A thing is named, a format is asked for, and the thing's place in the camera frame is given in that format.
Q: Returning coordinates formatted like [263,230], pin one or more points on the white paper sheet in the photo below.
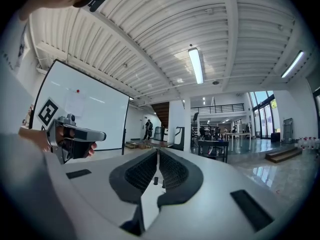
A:
[75,104]

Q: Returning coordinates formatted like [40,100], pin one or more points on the black work table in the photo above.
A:
[215,142]

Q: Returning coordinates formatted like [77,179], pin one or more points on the folded metal trolley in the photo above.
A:
[288,129]

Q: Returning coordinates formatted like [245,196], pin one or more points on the person's left hand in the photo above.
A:
[60,134]

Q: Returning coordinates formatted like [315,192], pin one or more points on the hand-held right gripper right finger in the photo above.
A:
[187,181]

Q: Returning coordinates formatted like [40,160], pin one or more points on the black head camera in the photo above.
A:
[98,0]

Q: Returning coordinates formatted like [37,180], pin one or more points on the long ceiling light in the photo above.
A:
[196,66]
[292,64]

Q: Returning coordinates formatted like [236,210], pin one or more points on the white pillar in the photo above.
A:
[187,124]

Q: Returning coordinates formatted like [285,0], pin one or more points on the person's white shirt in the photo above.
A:
[17,171]

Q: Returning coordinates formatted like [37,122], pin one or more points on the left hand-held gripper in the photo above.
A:
[87,134]

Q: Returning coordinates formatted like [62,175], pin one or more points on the black framed whiteboard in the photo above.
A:
[105,119]

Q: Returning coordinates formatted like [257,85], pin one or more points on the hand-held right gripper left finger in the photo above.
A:
[122,181]

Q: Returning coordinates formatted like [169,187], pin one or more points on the round ceiling smoke detector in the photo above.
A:
[215,82]

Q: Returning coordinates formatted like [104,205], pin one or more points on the tall glass windows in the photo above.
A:
[262,119]

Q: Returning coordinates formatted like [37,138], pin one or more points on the grey metal bin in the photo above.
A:
[160,133]

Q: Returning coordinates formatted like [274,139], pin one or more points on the black box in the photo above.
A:
[274,137]

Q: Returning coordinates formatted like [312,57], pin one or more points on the long white table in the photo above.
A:
[237,134]

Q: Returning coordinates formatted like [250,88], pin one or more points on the brown wooden staircase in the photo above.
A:
[161,112]

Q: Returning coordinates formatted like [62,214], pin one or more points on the person's left forearm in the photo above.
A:
[35,136]

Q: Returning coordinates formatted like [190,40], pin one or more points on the white and black machine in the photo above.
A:
[182,139]

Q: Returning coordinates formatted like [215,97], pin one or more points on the row of clear plastic bottles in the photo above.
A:
[308,142]

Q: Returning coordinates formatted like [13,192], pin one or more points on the wooden steps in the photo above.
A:
[282,156]

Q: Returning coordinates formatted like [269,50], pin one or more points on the black mezzanine railing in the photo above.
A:
[220,108]

